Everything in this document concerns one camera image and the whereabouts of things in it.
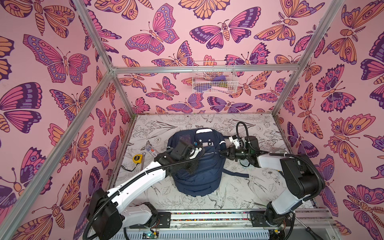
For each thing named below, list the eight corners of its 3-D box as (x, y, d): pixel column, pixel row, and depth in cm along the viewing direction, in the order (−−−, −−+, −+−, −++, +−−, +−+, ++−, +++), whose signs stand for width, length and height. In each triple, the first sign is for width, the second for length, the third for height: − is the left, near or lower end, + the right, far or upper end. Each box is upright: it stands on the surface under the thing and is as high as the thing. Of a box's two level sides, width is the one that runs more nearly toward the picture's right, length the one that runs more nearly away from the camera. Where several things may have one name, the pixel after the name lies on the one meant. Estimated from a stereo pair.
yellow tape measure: (133, 163, 96) (131, 161, 94) (135, 156, 100) (133, 154, 98) (141, 163, 96) (140, 161, 94) (143, 156, 100) (142, 154, 97)
